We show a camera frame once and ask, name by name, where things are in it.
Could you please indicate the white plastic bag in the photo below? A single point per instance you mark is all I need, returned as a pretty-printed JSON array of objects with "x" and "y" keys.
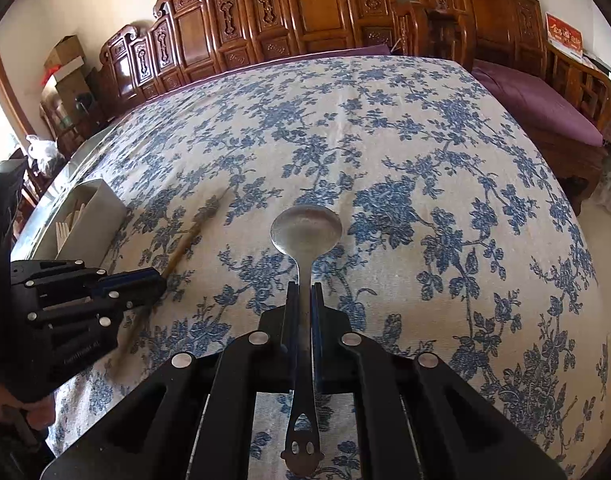
[{"x": 43, "y": 152}]

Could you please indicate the long purple seat cushion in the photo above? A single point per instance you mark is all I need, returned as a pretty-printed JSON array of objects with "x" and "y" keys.
[{"x": 335, "y": 52}]

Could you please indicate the bamboo chopstick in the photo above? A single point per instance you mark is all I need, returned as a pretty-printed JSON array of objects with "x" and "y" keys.
[
  {"x": 78, "y": 215},
  {"x": 190, "y": 237}
]

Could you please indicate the blue floral tablecloth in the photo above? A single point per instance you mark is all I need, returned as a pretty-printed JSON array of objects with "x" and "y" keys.
[{"x": 385, "y": 210}]

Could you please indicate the short purple seat cushion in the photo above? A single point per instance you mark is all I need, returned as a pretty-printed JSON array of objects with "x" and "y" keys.
[{"x": 535, "y": 100}]

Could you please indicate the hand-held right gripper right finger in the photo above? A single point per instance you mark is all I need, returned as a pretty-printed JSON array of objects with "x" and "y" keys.
[{"x": 318, "y": 340}]

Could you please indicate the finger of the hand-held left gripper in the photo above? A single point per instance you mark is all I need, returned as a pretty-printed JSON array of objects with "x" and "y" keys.
[
  {"x": 140, "y": 292},
  {"x": 130, "y": 276}
]

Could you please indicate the person's left hand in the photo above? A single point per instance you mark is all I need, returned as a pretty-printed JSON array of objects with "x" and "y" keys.
[{"x": 40, "y": 412}]

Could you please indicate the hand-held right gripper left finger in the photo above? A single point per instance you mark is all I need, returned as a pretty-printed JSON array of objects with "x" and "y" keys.
[{"x": 291, "y": 340}]

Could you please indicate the long carved wooden bench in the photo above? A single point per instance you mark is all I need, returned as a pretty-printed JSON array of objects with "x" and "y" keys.
[{"x": 285, "y": 10}]

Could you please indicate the metal spoon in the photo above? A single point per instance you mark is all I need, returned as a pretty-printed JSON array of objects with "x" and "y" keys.
[{"x": 305, "y": 232}]

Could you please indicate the stack of cardboard boxes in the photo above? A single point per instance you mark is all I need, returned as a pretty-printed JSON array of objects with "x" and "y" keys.
[{"x": 68, "y": 70}]

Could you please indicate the clear plastic bag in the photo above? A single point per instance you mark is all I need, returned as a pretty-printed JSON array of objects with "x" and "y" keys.
[{"x": 610, "y": 182}]

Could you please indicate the rectangular metal tray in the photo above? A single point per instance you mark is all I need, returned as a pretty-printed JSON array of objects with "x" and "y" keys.
[{"x": 98, "y": 230}]

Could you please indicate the red calendar card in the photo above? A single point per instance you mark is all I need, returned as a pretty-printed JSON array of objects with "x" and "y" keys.
[{"x": 564, "y": 35}]

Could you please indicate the wooden door frame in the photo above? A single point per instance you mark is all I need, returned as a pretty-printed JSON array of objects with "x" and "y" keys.
[{"x": 8, "y": 90}]

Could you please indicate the short carved wooden bench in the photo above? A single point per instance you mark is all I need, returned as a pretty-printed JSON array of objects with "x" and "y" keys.
[{"x": 485, "y": 5}]

